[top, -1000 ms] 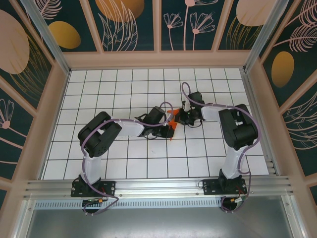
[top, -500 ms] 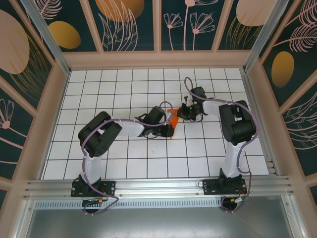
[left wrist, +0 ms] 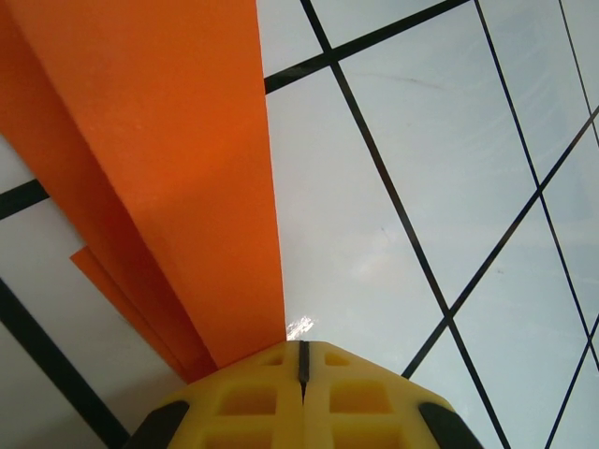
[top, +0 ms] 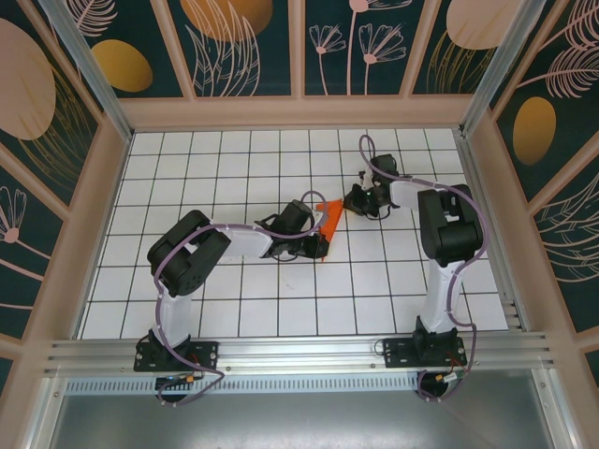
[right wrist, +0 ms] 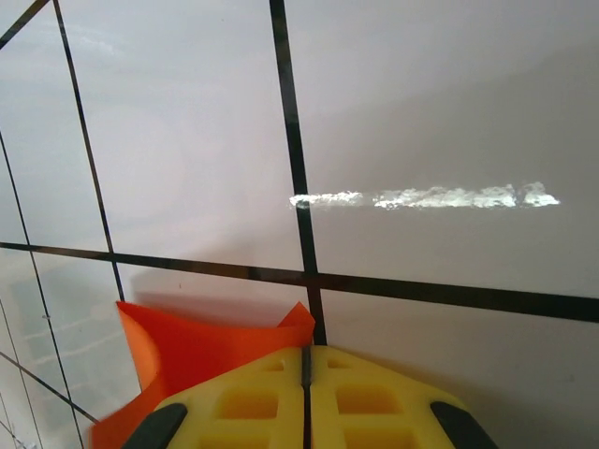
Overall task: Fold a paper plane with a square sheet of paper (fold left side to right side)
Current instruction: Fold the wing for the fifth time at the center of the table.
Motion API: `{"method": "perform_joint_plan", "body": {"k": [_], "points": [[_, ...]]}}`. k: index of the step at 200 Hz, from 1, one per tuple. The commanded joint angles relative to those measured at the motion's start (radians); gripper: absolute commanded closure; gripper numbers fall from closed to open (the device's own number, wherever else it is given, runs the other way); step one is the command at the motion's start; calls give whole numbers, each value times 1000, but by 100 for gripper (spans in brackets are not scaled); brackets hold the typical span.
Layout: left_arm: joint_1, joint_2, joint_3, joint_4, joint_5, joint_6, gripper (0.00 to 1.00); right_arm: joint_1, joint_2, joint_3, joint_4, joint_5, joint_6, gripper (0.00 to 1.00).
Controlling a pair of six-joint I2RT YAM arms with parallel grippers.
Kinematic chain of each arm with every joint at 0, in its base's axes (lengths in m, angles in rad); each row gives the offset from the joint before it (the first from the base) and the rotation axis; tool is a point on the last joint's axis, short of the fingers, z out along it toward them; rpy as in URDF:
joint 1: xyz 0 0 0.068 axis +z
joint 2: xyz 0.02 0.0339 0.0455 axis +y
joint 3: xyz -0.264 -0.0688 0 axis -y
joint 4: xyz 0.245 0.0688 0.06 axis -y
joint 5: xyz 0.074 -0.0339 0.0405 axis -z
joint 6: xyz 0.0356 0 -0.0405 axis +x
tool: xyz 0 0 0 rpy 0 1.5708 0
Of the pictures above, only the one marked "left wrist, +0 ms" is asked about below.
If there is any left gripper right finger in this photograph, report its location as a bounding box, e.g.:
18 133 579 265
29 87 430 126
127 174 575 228
301 340 483 449

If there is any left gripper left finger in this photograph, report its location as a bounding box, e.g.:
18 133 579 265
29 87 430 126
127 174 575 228
130 340 305 449

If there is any orange paper sheet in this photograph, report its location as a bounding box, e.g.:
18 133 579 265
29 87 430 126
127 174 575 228
0 0 287 381

